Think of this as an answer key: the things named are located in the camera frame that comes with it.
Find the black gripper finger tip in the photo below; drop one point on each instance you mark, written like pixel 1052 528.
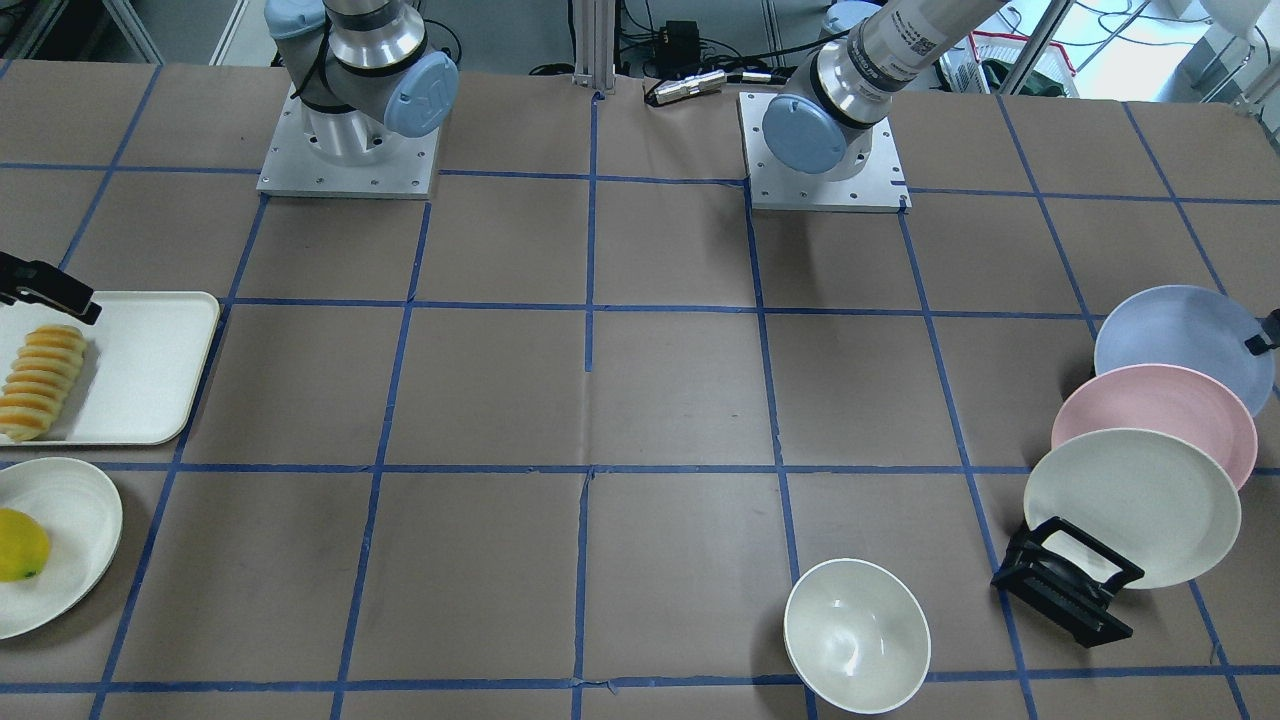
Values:
pixel 1267 339

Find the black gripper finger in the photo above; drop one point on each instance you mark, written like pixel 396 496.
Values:
pixel 37 282

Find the blue plate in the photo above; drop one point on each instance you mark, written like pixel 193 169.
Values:
pixel 1190 326

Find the yellow sliced bread loaf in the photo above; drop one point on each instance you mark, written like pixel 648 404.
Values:
pixel 45 369

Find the pink plate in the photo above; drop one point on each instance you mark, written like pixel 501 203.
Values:
pixel 1170 399

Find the white plate in rack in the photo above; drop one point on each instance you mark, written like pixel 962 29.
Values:
pixel 1159 502

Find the cream round plate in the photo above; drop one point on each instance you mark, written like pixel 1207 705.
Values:
pixel 80 508

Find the black plate rack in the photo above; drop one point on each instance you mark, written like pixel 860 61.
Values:
pixel 1061 590

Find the white rectangular tray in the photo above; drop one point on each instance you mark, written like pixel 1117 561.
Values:
pixel 145 357

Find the yellow lemon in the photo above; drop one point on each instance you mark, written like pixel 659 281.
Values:
pixel 25 546

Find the red plastic basket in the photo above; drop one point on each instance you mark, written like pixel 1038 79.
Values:
pixel 982 62

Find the white bowl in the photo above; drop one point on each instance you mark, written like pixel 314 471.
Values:
pixel 856 636

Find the aluminium frame post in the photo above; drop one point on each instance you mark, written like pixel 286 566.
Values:
pixel 594 29

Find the silver cable connector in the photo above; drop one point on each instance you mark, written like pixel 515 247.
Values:
pixel 670 91

